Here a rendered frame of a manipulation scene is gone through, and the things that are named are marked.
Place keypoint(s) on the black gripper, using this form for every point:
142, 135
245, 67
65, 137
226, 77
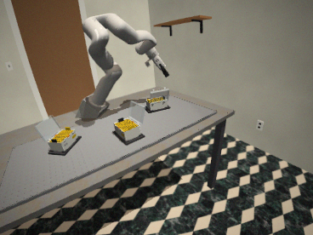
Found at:
160, 65

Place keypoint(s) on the yellow pipette tip tray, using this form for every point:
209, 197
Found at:
125, 125
62, 135

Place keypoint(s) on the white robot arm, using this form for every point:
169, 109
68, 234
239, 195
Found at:
95, 28

